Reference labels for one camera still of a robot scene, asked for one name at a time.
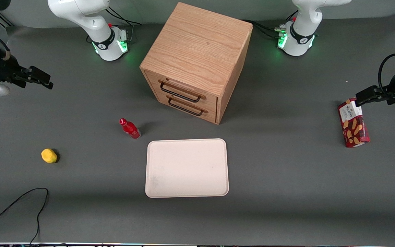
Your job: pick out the wooden drawer cabinet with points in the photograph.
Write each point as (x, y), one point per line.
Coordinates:
(201, 44)

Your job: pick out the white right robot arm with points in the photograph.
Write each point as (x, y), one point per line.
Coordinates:
(81, 15)

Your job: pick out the yellow lemon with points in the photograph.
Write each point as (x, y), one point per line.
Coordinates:
(48, 155)

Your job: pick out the red tartan shortbread box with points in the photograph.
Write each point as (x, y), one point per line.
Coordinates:
(355, 128)

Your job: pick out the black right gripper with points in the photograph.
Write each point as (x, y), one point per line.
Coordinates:
(6, 69)

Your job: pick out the red coke bottle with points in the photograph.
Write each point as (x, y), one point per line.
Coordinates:
(131, 129)

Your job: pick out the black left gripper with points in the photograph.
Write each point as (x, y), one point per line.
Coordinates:
(392, 92)

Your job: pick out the wooden drawer front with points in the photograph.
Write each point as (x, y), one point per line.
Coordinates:
(180, 87)
(187, 109)

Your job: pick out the white rectangular tray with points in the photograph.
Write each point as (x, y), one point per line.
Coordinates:
(187, 168)

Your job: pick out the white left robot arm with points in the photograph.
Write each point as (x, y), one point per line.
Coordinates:
(303, 20)

